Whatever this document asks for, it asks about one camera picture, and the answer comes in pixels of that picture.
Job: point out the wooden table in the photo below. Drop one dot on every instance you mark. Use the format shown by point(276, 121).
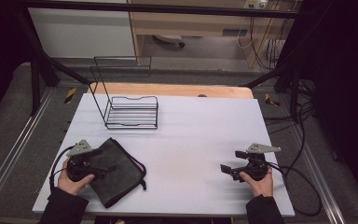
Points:
point(174, 90)

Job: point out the white cabinet panel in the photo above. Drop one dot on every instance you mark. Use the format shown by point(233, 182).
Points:
point(80, 31)

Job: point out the white power strip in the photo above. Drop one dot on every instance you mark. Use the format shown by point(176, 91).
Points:
point(254, 3)

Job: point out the wooden desk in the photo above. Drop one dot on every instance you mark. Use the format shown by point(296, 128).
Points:
point(192, 23)

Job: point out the office chair base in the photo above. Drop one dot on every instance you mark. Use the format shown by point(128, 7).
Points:
point(169, 39)

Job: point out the dark grey fabric bag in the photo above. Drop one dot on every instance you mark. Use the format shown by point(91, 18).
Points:
point(118, 174)

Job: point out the black metal frame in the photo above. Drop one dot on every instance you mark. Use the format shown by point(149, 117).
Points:
point(37, 62)

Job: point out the aluminium rail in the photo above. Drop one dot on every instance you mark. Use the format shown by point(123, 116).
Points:
point(318, 174)
point(15, 146)

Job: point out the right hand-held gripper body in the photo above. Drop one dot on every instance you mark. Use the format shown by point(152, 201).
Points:
point(256, 166)

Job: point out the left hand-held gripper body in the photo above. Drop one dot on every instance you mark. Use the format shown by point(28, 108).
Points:
point(79, 165)

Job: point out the person's left hand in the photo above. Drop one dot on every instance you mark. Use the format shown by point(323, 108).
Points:
point(73, 185)

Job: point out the person's right hand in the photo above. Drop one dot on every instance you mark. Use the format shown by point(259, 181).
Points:
point(261, 186)

